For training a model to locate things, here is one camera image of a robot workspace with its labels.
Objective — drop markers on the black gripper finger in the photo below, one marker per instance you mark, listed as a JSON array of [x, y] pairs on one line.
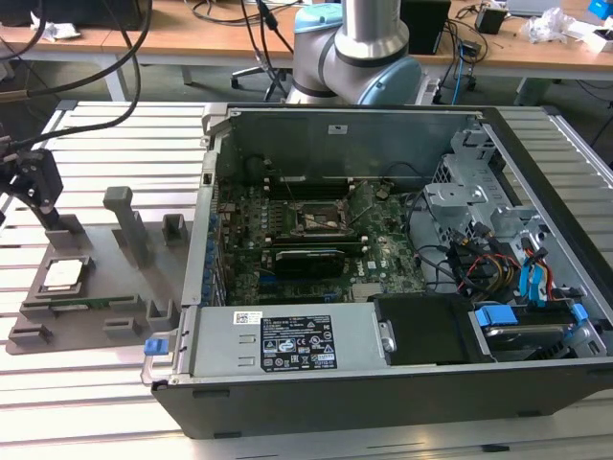
[[45, 182]]

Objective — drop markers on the silver CPU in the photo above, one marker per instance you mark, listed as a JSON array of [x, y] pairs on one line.
[[62, 275]]

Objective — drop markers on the thin metal locking lever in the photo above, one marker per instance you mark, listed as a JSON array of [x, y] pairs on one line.
[[288, 190]]

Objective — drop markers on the grey parts rack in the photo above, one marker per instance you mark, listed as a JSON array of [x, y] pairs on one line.
[[110, 268]]

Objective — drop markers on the green RAM stick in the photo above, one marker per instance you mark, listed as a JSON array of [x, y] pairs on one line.
[[103, 302]]

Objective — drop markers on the crumpled white paper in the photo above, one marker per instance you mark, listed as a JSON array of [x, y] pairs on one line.
[[57, 31]]

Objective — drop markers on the black bag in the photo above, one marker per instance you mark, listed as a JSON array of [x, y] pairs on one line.
[[72, 12]]

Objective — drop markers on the blue plastic latch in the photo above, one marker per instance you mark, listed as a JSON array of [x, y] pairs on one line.
[[154, 347]]

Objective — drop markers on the long wooden desk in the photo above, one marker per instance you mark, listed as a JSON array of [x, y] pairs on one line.
[[191, 40]]

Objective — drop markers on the office chair base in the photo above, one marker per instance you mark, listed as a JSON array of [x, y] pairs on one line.
[[258, 71]]

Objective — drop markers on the silver power supply unit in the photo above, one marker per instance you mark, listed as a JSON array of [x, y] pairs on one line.
[[225, 345]]

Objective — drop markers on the black RAM slot bank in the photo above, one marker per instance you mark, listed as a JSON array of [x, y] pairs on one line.
[[316, 190], [311, 238]]

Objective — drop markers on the black graphics card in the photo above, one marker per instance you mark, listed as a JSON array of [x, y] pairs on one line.
[[306, 263]]

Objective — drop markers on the round coin battery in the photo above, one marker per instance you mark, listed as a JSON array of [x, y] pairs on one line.
[[382, 192]]

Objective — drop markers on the green motherboard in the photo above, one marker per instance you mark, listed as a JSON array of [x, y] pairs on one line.
[[388, 239]]

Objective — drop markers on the white power strip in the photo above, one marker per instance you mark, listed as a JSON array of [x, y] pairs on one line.
[[432, 91]]

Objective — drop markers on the black open PC case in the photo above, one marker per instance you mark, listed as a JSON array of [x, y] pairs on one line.
[[383, 402]]

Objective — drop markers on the metal drive cage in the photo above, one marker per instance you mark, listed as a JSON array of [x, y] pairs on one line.
[[455, 196]]

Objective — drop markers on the hard disk in blue carrier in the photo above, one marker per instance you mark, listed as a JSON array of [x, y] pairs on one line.
[[498, 318]]

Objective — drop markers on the small black box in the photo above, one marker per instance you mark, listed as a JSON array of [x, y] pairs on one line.
[[491, 21]]

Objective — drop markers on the wooden desk with clutter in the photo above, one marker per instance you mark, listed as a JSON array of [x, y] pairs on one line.
[[527, 55]]

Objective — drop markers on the clear plastic bag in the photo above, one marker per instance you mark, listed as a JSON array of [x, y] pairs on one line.
[[551, 26]]

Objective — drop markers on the white flat box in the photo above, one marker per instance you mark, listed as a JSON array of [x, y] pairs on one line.
[[598, 40]]

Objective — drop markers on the small blue box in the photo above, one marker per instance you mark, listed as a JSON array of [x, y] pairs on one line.
[[598, 8]]

